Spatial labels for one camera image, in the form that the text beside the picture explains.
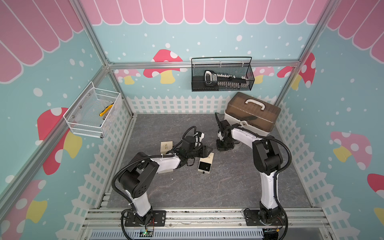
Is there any white wire wall basket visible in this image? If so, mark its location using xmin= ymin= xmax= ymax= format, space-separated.
xmin=63 ymin=82 xmax=122 ymax=139

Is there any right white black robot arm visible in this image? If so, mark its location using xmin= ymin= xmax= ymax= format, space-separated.
xmin=215 ymin=113 xmax=292 ymax=226

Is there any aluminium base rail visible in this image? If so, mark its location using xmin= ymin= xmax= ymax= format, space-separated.
xmin=78 ymin=208 xmax=337 ymax=240

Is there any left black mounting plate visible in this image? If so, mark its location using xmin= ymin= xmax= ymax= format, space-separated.
xmin=123 ymin=210 xmax=167 ymax=227

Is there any brown lid white toolbox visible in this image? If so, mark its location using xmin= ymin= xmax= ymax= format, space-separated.
xmin=224 ymin=92 xmax=281 ymax=136

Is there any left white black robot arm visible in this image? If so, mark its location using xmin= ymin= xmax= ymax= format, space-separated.
xmin=111 ymin=126 xmax=213 ymax=226

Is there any yellow black utility knife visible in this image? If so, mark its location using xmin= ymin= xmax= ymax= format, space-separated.
xmin=99 ymin=104 xmax=114 ymax=117

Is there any black wire wall basket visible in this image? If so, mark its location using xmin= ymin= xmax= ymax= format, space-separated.
xmin=191 ymin=57 xmax=255 ymax=92

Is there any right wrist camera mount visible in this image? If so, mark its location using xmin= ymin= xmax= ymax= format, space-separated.
xmin=218 ymin=120 xmax=233 ymax=143

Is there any black mounting plate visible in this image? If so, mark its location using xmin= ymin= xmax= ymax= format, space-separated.
xmin=123 ymin=210 xmax=167 ymax=227
xmin=243 ymin=208 xmax=287 ymax=227

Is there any small green circuit board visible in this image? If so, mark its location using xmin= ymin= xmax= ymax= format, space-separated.
xmin=139 ymin=230 xmax=154 ymax=238

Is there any black socket bit set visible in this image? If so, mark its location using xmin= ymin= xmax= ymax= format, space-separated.
xmin=204 ymin=71 xmax=250 ymax=90

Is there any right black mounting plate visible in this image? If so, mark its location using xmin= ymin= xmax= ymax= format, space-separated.
xmin=243 ymin=208 xmax=287 ymax=227

